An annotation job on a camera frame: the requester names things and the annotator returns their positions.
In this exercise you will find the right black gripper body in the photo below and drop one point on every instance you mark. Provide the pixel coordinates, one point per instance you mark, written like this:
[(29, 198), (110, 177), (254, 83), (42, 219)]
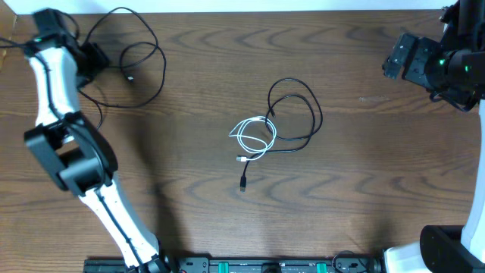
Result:
[(427, 63)]

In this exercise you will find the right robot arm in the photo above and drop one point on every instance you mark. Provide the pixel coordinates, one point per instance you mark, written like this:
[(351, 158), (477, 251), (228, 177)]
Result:
[(451, 70)]

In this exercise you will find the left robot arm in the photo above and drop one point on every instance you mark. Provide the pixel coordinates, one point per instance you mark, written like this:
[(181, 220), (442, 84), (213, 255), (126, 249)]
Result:
[(71, 149)]

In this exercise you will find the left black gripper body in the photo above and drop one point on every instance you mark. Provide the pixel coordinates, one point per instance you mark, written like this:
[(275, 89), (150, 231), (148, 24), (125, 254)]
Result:
[(95, 58)]

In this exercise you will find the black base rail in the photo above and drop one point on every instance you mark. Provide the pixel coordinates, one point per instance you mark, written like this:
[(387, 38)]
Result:
[(345, 263)]

